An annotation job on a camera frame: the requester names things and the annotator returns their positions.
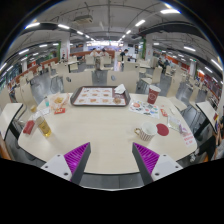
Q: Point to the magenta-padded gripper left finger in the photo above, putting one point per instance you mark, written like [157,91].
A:
[58,165]

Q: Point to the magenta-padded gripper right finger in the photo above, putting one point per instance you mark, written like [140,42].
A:
[165,165]

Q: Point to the clear bottle with yellow drink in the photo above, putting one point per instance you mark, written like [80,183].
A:
[44,127]

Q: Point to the flat round red coaster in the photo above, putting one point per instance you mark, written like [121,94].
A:
[163,130]

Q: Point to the clear plastic bag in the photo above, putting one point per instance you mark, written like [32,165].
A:
[174,123]

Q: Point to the red tissue pack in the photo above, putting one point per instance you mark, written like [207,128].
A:
[29,127]

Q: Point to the small red sachet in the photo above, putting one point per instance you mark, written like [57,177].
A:
[60,111]
[164,112]

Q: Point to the white printed card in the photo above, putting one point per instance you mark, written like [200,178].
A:
[44,111]

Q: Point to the colourful sticker sheet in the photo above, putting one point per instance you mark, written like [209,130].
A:
[144,109]

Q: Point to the clear bag with food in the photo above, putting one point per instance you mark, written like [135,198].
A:
[58,101]

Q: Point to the small clear sanitizer bottle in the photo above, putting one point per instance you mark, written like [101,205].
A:
[47,102]

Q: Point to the beige neighbouring table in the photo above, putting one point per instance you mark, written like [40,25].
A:
[206,113]
[8,116]

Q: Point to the red paper cup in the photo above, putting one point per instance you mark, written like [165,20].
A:
[153,95]

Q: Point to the dark brown serving tray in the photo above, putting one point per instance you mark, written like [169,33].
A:
[128,100]

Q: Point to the printed paper tray liner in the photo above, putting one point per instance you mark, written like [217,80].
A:
[96,96]

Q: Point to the group of beige chairs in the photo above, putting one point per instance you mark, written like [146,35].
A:
[76,81]

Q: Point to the white crumpled napkin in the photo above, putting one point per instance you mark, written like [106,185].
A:
[120,89]

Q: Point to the person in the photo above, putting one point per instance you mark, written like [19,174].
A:
[95,53]
[160,62]
[124,54]
[166,64]
[104,53]

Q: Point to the ceiling air conditioner unit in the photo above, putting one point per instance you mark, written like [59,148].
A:
[83,19]

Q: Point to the group of ceiling lights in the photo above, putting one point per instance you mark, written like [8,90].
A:
[170,11]

